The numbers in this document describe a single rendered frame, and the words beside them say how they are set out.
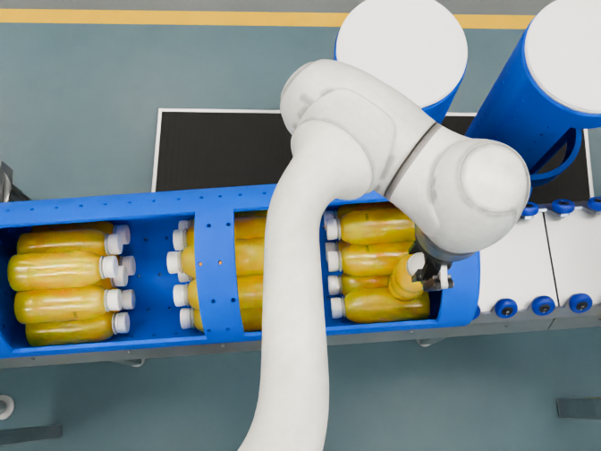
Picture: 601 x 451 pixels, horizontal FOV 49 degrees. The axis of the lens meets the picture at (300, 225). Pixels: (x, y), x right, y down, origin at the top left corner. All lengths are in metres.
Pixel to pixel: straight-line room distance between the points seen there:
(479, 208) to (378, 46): 0.85
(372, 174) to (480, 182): 0.11
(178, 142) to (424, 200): 1.73
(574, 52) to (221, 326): 0.93
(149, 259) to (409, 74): 0.66
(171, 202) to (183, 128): 1.22
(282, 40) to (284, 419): 2.22
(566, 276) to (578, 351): 1.00
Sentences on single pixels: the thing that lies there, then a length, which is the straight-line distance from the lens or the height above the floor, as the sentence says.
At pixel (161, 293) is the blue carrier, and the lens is 1.39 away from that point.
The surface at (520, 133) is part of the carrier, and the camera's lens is 1.66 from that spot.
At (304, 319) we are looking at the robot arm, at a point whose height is 1.71.
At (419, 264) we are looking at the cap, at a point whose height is 1.25.
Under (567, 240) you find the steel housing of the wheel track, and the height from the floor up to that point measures 0.93.
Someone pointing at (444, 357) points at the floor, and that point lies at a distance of 2.35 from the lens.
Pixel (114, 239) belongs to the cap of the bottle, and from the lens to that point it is 1.27.
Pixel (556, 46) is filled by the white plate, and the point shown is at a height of 1.04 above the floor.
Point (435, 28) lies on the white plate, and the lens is 1.50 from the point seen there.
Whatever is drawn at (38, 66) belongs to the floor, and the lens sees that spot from 2.81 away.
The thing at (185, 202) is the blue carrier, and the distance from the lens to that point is 1.17.
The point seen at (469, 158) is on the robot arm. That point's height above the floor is 1.69.
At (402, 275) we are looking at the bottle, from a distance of 1.11.
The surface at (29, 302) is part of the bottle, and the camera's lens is 1.28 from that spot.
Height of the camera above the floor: 2.30
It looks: 75 degrees down
